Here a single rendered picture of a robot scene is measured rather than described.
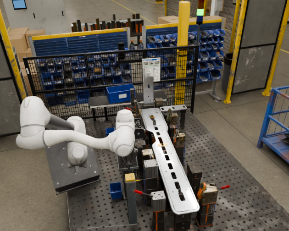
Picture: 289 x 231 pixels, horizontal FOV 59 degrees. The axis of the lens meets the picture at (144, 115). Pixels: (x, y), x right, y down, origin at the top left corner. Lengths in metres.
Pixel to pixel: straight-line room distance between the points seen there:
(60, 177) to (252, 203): 1.59
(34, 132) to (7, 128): 2.78
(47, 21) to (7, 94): 4.84
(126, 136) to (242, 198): 1.32
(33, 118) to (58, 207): 1.78
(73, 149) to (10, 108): 2.25
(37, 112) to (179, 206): 1.07
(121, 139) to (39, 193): 2.30
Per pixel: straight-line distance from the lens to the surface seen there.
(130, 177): 1.73
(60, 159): 2.34
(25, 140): 1.62
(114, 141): 1.30
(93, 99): 3.00
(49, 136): 1.56
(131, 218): 2.01
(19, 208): 3.40
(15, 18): 8.65
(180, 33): 2.98
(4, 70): 3.94
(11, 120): 4.29
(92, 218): 2.14
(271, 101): 3.72
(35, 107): 1.64
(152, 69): 2.98
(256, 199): 2.36
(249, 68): 5.20
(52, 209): 3.24
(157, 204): 1.77
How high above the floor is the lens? 2.37
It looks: 31 degrees down
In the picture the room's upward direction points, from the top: 1 degrees counter-clockwise
